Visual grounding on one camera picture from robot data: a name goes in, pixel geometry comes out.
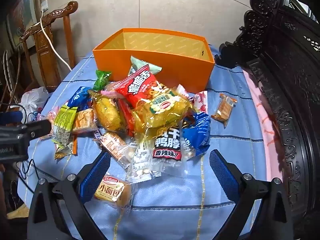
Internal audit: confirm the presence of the blue plaid cloth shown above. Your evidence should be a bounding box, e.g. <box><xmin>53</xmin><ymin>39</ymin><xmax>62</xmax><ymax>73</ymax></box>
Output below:
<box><xmin>17</xmin><ymin>44</ymin><xmax>275</xmax><ymax>240</ymax></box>

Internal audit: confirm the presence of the lime green white packet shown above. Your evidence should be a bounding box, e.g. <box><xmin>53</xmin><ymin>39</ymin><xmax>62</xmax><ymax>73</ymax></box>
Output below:
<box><xmin>51</xmin><ymin>105</ymin><xmax>78</xmax><ymax>150</ymax></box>

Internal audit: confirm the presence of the pink snack packet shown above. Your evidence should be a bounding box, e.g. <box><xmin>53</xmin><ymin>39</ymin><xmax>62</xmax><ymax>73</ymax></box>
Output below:
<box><xmin>100</xmin><ymin>90</ymin><xmax>120</xmax><ymax>98</ymax></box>

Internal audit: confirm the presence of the orange white wafer packet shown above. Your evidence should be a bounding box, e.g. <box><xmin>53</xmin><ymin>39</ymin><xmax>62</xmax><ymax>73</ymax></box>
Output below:
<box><xmin>94</xmin><ymin>130</ymin><xmax>133</xmax><ymax>165</ymax></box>

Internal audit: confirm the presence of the small bread packet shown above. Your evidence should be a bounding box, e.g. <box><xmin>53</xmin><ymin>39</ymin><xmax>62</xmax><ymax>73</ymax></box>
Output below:
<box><xmin>94</xmin><ymin>174</ymin><xmax>132</xmax><ymax>208</ymax></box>

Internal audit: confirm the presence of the orange plastic bin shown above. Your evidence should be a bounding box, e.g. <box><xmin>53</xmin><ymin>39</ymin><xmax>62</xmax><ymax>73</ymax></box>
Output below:
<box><xmin>92</xmin><ymin>28</ymin><xmax>215</xmax><ymax>93</ymax></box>

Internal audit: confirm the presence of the clear white snack packet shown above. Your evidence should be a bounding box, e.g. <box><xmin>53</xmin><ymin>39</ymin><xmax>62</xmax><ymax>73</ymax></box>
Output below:
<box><xmin>125</xmin><ymin>140</ymin><xmax>163</xmax><ymax>180</ymax></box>

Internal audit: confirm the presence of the black cable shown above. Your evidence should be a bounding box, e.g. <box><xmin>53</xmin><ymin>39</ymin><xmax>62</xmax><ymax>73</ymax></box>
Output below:
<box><xmin>10</xmin><ymin>104</ymin><xmax>65</xmax><ymax>183</ymax></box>

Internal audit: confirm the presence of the small yellow cake packet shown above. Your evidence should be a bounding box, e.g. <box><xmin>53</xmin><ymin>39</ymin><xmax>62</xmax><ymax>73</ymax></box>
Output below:
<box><xmin>89</xmin><ymin>91</ymin><xmax>125</xmax><ymax>132</ymax></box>

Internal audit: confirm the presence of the carved wooden chair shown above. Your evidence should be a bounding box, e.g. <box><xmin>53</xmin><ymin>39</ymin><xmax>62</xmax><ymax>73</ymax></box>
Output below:
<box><xmin>20</xmin><ymin>1</ymin><xmax>78</xmax><ymax>90</ymax></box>

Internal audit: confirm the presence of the framed wall picture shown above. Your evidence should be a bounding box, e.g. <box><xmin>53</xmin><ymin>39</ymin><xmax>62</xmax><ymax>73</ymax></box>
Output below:
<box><xmin>6</xmin><ymin>0</ymin><xmax>38</xmax><ymax>48</ymax></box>

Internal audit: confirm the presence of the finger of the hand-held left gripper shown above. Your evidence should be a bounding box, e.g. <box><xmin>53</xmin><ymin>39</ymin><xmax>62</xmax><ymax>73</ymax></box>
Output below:
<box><xmin>19</xmin><ymin>119</ymin><xmax>53</xmax><ymax>141</ymax></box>

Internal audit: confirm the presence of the tan crispy snack packet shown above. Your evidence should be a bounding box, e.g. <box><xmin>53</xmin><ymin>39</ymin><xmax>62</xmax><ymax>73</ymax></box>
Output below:
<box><xmin>72</xmin><ymin>109</ymin><xmax>97</xmax><ymax>134</ymax></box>

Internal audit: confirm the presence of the pink cloth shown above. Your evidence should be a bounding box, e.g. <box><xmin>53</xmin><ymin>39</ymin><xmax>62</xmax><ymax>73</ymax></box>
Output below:
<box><xmin>241</xmin><ymin>65</ymin><xmax>283</xmax><ymax>183</ymax></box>

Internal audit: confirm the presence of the orange biscuit packet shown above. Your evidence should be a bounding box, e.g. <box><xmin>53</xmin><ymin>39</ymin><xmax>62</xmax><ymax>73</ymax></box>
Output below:
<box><xmin>211</xmin><ymin>93</ymin><xmax>237</xmax><ymax>128</ymax></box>

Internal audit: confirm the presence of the green candy packet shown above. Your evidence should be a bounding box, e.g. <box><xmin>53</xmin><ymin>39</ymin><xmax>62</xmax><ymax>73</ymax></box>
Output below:
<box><xmin>93</xmin><ymin>70</ymin><xmax>112</xmax><ymax>92</ymax></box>

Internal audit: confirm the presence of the red white snack packet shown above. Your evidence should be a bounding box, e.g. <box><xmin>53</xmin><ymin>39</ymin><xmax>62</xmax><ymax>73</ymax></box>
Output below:
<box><xmin>194</xmin><ymin>90</ymin><xmax>208</xmax><ymax>113</ymax></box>

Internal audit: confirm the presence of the dark carved wooden furniture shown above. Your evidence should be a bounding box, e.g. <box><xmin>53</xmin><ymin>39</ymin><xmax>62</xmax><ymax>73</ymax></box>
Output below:
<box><xmin>215</xmin><ymin>0</ymin><xmax>320</xmax><ymax>220</ymax></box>

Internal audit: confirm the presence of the red chips packet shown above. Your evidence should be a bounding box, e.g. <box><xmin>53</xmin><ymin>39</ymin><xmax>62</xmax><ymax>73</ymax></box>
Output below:
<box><xmin>115</xmin><ymin>64</ymin><xmax>163</xmax><ymax>105</ymax></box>

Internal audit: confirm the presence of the black duck snack packet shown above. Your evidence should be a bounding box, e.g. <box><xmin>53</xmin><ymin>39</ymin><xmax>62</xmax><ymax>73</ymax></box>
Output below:
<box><xmin>152</xmin><ymin>125</ymin><xmax>184</xmax><ymax>163</ymax></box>

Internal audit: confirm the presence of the large clear yellow cake packet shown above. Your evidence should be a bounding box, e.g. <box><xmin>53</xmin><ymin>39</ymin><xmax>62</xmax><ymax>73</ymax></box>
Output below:
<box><xmin>132</xmin><ymin>82</ymin><xmax>198</xmax><ymax>140</ymax></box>

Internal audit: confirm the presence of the blue white snack packet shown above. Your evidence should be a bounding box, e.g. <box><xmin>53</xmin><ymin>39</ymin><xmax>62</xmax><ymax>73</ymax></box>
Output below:
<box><xmin>181</xmin><ymin>112</ymin><xmax>210</xmax><ymax>157</ymax></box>
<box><xmin>66</xmin><ymin>86</ymin><xmax>93</xmax><ymax>112</ymax></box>

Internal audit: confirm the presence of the white plastic bag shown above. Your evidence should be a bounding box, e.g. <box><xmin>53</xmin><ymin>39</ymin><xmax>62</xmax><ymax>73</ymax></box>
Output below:
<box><xmin>20</xmin><ymin>87</ymin><xmax>50</xmax><ymax>117</ymax></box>

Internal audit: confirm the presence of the pale green snack packet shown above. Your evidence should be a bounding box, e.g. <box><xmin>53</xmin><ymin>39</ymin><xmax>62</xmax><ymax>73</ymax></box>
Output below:
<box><xmin>130</xmin><ymin>56</ymin><xmax>163</xmax><ymax>75</ymax></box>

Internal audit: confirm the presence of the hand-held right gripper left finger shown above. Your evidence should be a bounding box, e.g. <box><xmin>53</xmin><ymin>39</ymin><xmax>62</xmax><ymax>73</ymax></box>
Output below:
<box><xmin>26</xmin><ymin>151</ymin><xmax>112</xmax><ymax>240</ymax></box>

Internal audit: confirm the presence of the white power cable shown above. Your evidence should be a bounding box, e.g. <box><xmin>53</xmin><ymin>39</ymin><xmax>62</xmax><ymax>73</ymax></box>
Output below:
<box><xmin>40</xmin><ymin>10</ymin><xmax>72</xmax><ymax>70</ymax></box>

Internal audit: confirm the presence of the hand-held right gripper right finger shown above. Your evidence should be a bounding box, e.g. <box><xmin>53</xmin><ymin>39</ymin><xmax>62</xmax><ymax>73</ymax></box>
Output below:
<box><xmin>209</xmin><ymin>149</ymin><xmax>294</xmax><ymax>240</ymax></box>

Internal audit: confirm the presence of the brown speckled snack packet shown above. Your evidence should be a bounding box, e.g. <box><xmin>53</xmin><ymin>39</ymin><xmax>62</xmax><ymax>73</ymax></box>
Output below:
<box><xmin>54</xmin><ymin>140</ymin><xmax>78</xmax><ymax>159</ymax></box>

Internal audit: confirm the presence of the red stick snack packet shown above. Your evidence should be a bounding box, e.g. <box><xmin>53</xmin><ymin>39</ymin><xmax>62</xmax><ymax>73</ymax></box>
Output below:
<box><xmin>117</xmin><ymin>99</ymin><xmax>137</xmax><ymax>137</ymax></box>

